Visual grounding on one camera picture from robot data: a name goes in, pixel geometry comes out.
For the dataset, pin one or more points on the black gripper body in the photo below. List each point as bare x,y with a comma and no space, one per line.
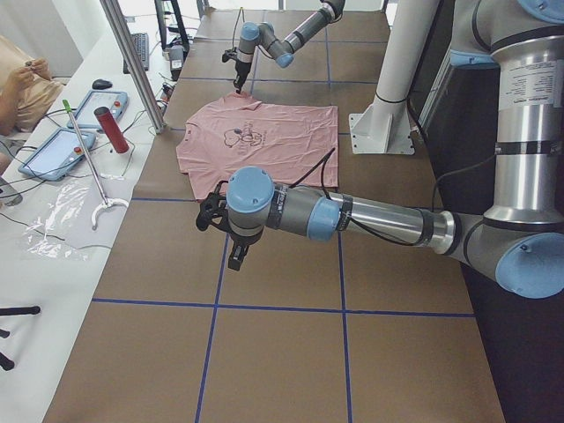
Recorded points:
241,241
241,69

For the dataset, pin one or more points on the pink Snoopy t-shirt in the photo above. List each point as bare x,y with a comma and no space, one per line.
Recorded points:
237,131

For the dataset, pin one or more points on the black monitor stand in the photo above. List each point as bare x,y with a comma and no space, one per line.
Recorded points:
168,13

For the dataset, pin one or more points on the black power adapter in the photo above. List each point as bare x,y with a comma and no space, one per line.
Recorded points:
176,61

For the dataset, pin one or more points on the black keyboard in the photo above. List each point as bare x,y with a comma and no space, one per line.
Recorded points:
140,43

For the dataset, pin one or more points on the far blue teach pendant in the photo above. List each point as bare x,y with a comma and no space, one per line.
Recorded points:
115,101

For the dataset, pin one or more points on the blue teach pendant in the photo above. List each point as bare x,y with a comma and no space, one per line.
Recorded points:
57,155
115,101

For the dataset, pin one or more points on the red cylinder tube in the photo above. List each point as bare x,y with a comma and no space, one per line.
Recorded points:
111,129

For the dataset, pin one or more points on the black computer mouse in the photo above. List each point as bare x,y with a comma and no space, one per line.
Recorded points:
101,84

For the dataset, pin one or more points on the reacher grabber stick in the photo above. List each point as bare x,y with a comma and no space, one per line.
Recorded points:
106,202

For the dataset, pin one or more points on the clear plastic bag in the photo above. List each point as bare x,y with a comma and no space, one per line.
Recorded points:
46,232

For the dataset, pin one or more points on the near blue teach pendant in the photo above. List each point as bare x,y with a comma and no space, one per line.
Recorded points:
57,155

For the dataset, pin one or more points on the seated person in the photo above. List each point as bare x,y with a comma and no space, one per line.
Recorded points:
28,89

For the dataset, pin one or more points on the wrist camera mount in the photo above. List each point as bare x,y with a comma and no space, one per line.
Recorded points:
213,211
229,55

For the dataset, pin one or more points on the aluminium frame post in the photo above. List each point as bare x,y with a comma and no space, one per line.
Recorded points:
124,41

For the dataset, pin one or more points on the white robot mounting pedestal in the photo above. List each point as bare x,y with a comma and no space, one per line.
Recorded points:
384,127

